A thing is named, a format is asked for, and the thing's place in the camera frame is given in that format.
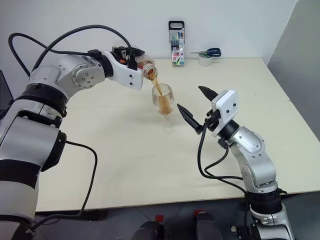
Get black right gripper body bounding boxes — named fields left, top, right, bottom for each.
left=200, top=108, right=223, bottom=133

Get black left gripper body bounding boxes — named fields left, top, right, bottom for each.
left=111, top=45, right=138, bottom=64

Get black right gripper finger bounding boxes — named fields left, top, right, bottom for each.
left=176, top=103, right=203, bottom=135
left=198, top=85, right=219, bottom=102

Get clear bottle with brown drink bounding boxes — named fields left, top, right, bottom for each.
left=136, top=56, right=159, bottom=81

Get clear wine glass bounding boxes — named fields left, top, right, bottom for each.
left=151, top=83, right=177, bottom=134

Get clear tape roll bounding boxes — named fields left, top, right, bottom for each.
left=198, top=51, right=213, bottom=67

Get black marker pen pack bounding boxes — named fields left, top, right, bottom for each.
left=168, top=20, right=186, bottom=67

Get dark rounded shape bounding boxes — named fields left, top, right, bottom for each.
left=194, top=209, right=226, bottom=240
left=136, top=214, right=165, bottom=240

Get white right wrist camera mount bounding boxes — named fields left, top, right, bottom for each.
left=211, top=89, right=239, bottom=138

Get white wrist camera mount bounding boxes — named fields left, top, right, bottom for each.
left=211, top=89, right=239, bottom=138
left=101, top=49, right=145, bottom=90

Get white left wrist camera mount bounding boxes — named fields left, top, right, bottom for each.
left=101, top=49, right=145, bottom=90

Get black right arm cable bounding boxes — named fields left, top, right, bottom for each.
left=197, top=124, right=251, bottom=198

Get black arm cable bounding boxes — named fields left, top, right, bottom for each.
left=8, top=24, right=138, bottom=232
left=197, top=124, right=251, bottom=198

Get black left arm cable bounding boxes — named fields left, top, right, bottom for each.
left=8, top=24, right=138, bottom=232

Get blue handled scissors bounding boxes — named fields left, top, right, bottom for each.
left=189, top=47, right=222, bottom=57

